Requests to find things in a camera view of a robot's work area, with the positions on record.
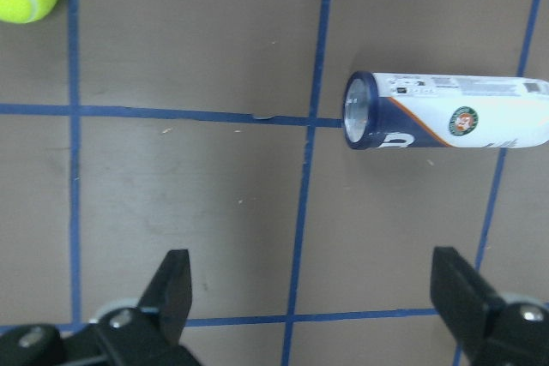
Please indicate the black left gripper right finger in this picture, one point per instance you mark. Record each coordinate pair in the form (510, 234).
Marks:
(466, 302)

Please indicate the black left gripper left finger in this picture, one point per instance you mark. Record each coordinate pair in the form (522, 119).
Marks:
(168, 297)

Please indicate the white blue tennis ball can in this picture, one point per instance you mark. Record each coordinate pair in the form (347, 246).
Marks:
(393, 110)

